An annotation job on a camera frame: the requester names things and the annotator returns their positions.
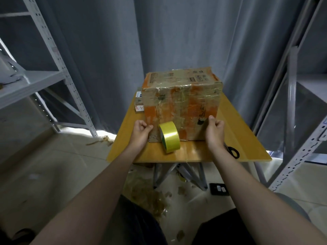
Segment person's left hand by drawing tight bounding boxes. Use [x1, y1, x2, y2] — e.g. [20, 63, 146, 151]
[127, 119, 154, 155]

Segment person's right hand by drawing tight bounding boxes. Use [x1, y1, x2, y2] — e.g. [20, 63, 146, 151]
[204, 115, 227, 153]

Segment black-handled scissors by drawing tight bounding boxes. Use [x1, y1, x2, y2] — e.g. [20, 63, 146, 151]
[225, 144, 241, 160]

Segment yellow tape roll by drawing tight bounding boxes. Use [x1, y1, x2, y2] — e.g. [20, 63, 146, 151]
[158, 121, 182, 154]

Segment long white-labelled cardboard box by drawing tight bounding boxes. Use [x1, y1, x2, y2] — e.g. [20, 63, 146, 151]
[134, 90, 144, 113]

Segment large orange print cardboard box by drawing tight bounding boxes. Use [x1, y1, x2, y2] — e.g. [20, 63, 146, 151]
[141, 67, 224, 143]

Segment person's right forearm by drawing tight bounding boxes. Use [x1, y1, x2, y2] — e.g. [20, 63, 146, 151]
[212, 145, 327, 245]

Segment person's left forearm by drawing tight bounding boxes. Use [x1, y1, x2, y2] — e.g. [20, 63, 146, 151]
[28, 148, 140, 245]

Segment tape scraps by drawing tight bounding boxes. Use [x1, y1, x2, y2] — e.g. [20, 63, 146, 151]
[123, 171, 174, 220]

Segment person's right leg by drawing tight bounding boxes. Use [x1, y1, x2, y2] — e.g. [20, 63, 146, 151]
[191, 192, 312, 245]

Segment yellow wooden table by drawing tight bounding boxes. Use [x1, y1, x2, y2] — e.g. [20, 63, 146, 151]
[106, 93, 273, 191]

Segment black power adapter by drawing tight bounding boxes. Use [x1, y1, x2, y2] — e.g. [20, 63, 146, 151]
[209, 182, 230, 196]

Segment grey metal shelf unit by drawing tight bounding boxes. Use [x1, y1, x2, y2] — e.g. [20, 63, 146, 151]
[250, 0, 327, 192]
[0, 0, 98, 138]

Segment grey curtain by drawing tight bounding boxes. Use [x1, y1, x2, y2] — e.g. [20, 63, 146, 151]
[0, 0, 327, 133]

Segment black sandal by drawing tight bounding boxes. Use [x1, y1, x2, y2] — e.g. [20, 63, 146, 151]
[10, 228, 37, 244]

